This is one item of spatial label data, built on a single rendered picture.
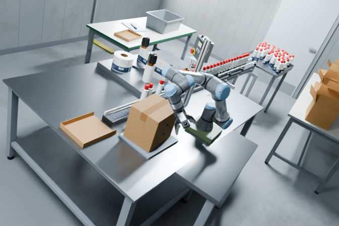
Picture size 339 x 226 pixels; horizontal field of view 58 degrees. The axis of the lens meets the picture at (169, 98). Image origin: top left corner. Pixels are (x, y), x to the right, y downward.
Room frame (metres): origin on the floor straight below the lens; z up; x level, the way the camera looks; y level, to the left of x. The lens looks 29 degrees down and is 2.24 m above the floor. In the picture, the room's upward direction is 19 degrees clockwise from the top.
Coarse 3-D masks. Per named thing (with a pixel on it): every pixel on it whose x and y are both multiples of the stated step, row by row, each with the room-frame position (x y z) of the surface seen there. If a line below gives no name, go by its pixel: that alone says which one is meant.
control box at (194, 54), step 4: (200, 36) 2.68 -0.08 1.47; (204, 36) 2.72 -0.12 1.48; (196, 40) 2.69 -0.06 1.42; (204, 40) 2.60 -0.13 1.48; (196, 44) 2.67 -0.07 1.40; (212, 44) 2.59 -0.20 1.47; (196, 52) 2.62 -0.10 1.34; (208, 52) 2.59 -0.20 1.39; (196, 56) 2.60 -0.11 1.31; (208, 56) 2.59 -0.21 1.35
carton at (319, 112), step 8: (312, 88) 3.49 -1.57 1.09; (320, 88) 3.58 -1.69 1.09; (312, 96) 3.26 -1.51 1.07; (320, 96) 3.22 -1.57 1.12; (328, 96) 3.52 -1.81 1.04; (336, 96) 3.51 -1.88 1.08; (312, 104) 3.33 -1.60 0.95; (320, 104) 3.22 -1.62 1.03; (328, 104) 3.19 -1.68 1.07; (336, 104) 3.16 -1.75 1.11; (312, 112) 3.23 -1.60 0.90; (320, 112) 3.20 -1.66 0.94; (328, 112) 3.18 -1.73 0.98; (336, 112) 3.16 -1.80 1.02; (312, 120) 3.21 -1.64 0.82; (320, 120) 3.19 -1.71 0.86; (328, 120) 3.17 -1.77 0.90; (328, 128) 3.16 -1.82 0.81
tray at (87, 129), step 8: (72, 120) 1.75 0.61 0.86; (80, 120) 1.81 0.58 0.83; (88, 120) 1.84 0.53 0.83; (96, 120) 1.87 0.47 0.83; (64, 128) 1.64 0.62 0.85; (72, 128) 1.69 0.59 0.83; (80, 128) 1.72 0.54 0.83; (88, 128) 1.75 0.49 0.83; (96, 128) 1.78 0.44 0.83; (104, 128) 1.81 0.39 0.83; (72, 136) 1.60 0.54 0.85; (80, 136) 1.64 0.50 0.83; (88, 136) 1.67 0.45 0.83; (96, 136) 1.69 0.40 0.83; (104, 136) 1.70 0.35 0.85; (80, 144) 1.55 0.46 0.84; (88, 144) 1.58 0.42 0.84
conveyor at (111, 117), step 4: (160, 96) 2.47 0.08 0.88; (164, 96) 2.50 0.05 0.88; (128, 108) 2.10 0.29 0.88; (116, 112) 1.99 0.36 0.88; (120, 112) 2.01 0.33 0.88; (124, 112) 2.02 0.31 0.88; (128, 112) 2.04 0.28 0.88; (104, 116) 1.90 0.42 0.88; (108, 116) 1.91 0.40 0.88; (112, 116) 1.93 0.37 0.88; (116, 116) 1.94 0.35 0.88; (120, 116) 1.96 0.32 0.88; (124, 116) 1.98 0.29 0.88; (112, 120) 1.88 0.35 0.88
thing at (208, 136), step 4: (200, 116) 2.39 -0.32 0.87; (196, 120) 2.29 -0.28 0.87; (192, 124) 2.21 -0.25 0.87; (188, 128) 2.16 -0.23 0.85; (192, 128) 2.15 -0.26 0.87; (196, 128) 2.16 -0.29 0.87; (216, 128) 2.27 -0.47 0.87; (220, 128) 2.29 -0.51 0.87; (192, 132) 2.14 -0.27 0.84; (196, 132) 2.13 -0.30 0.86; (200, 132) 2.12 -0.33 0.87; (204, 132) 2.14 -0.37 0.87; (208, 132) 2.16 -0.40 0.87; (212, 132) 2.18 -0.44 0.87; (216, 132) 2.21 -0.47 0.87; (220, 132) 2.26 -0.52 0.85; (200, 136) 2.11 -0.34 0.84; (204, 136) 2.10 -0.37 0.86; (208, 136) 2.10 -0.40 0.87; (212, 136) 2.12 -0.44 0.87; (216, 136) 2.18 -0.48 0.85; (208, 140) 2.08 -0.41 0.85; (212, 140) 2.10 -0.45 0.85
